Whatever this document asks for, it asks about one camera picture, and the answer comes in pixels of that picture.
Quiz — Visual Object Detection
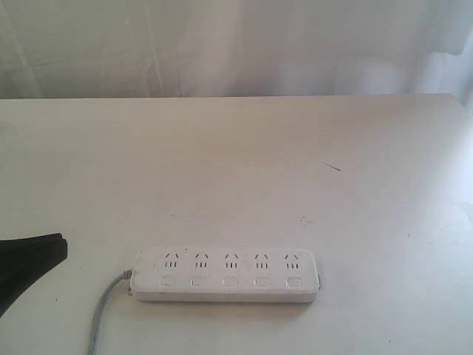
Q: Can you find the white five-outlet power strip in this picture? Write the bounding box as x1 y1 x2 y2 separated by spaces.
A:
130 246 320 303

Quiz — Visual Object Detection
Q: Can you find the white backdrop curtain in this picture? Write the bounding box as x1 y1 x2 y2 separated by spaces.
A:
1 1 472 107

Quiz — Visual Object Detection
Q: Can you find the grey power cord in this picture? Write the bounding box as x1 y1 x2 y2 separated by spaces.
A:
86 269 134 355

